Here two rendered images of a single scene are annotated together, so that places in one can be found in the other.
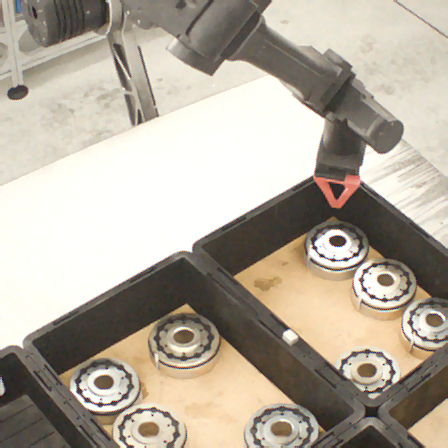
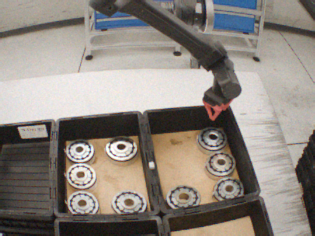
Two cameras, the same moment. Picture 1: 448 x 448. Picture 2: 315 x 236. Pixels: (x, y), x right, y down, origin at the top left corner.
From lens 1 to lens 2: 0.60 m
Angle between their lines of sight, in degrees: 20
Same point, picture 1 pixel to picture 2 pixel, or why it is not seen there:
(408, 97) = (301, 109)
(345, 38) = (290, 83)
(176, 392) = (106, 168)
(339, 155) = (216, 94)
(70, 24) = not seen: hidden behind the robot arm
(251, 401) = (131, 186)
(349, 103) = (219, 68)
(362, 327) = (200, 178)
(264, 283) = (174, 141)
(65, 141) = not seen: hidden behind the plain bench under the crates
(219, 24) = not seen: outside the picture
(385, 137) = (230, 90)
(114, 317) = (99, 126)
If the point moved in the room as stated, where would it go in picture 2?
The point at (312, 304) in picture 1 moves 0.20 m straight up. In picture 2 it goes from (187, 159) to (193, 112)
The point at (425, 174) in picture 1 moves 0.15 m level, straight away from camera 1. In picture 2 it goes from (276, 130) to (287, 114)
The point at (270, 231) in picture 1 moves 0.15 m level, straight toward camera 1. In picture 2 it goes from (187, 120) to (162, 149)
